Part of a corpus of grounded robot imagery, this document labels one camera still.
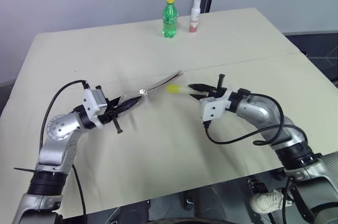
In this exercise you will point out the white sneaker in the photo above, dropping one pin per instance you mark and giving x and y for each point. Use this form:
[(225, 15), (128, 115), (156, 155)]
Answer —
[(266, 201)]

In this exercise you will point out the white pink spray bottle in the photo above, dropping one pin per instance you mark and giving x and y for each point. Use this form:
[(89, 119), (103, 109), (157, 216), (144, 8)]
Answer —
[(194, 16)]

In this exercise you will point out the transparent grid zip pouch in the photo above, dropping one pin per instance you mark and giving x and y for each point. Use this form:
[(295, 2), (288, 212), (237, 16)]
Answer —
[(158, 86)]

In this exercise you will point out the black zip tie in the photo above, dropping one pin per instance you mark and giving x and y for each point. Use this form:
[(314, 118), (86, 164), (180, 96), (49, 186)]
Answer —
[(23, 169)]

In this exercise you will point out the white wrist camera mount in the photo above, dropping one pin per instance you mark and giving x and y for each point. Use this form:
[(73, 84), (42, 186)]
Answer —
[(91, 102), (211, 109)]

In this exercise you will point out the dark rounded machine housing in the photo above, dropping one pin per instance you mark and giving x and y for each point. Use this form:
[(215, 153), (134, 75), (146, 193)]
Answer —
[(211, 208)]

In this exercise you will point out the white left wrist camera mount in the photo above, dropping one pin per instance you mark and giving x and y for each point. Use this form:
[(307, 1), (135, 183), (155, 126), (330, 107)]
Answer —
[(91, 102)]

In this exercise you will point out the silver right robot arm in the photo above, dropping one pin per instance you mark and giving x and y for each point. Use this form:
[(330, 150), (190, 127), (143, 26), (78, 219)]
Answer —
[(253, 110)]

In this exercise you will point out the green plastic soda bottle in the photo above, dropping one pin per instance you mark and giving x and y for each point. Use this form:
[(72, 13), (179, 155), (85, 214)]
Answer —
[(170, 19)]

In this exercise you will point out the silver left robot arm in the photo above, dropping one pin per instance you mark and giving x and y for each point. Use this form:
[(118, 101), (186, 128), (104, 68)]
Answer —
[(56, 129)]

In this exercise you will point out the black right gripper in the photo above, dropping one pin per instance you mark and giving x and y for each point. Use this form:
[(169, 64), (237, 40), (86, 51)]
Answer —
[(217, 92)]

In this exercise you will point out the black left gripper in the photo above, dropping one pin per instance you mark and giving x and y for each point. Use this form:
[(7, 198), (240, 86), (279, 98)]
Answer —
[(109, 115)]

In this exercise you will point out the yellow highlighter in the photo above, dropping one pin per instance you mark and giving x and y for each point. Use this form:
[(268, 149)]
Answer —
[(173, 89)]

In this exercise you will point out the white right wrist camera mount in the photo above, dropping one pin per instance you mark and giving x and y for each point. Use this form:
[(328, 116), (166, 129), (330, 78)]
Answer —
[(211, 109)]

